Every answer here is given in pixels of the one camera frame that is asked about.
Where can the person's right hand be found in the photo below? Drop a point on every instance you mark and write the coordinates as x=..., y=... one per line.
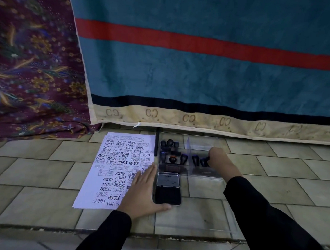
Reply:
x=223, y=163

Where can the person's left hand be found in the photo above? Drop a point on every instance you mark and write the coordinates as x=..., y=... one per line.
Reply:
x=141, y=195

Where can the person's left thumb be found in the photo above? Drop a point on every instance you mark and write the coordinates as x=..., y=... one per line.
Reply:
x=162, y=207

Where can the person's right fingers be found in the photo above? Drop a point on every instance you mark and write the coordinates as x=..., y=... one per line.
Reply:
x=212, y=157

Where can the white stamped paper sheet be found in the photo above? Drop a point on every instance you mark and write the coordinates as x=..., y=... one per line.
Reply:
x=112, y=165

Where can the person's right forearm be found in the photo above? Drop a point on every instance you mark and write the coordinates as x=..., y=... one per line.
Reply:
x=264, y=221

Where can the person's left forearm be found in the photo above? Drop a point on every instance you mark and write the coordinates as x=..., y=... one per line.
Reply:
x=107, y=235

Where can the clear plastic compartment box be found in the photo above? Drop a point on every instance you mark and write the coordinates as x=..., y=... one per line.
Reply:
x=199, y=146

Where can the black ink pad tin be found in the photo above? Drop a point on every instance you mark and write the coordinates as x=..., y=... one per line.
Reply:
x=167, y=189

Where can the cluster of black stamps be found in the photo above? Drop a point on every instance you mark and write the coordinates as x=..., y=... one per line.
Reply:
x=170, y=153

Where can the clear plastic lid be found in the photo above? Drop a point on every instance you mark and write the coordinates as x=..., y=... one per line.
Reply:
x=205, y=211

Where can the black pen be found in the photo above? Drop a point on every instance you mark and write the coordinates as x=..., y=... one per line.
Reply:
x=156, y=142

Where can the teal towel with red stripe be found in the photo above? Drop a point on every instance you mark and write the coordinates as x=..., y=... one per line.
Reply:
x=199, y=76

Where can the maroon floral patterned cloth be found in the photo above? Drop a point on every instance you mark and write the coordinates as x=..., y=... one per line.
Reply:
x=34, y=70

